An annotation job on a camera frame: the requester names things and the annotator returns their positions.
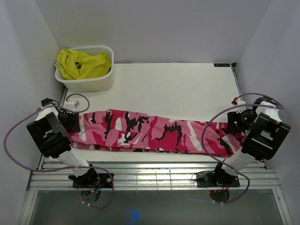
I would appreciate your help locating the aluminium rail frame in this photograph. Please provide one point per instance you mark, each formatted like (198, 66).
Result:
(156, 176)

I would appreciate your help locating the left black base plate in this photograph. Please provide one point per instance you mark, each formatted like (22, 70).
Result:
(104, 182)

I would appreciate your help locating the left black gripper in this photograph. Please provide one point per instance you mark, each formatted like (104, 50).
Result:
(73, 124)

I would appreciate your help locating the yellow trousers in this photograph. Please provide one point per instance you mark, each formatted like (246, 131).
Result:
(76, 65)

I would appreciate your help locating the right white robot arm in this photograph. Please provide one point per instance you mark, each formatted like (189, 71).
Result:
(264, 132)

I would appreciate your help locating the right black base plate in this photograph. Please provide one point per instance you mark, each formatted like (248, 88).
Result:
(204, 180)

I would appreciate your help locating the pink camouflage trousers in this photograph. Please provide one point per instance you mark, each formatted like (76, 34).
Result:
(115, 130)

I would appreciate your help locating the white plastic basket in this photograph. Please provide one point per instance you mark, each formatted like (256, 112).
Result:
(95, 84)

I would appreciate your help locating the blue label sticker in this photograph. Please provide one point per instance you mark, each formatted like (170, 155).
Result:
(221, 65)

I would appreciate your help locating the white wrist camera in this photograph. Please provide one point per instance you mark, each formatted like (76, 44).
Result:
(71, 104)
(240, 105)

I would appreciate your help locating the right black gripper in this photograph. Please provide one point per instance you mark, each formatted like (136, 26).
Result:
(232, 116)

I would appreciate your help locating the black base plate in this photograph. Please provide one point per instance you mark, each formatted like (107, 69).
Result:
(204, 180)
(104, 182)

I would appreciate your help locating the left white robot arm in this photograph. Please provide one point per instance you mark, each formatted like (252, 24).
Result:
(50, 133)

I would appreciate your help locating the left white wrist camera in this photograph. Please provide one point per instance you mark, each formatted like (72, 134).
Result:
(71, 104)

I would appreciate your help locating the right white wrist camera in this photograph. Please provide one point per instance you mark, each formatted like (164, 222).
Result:
(240, 105)

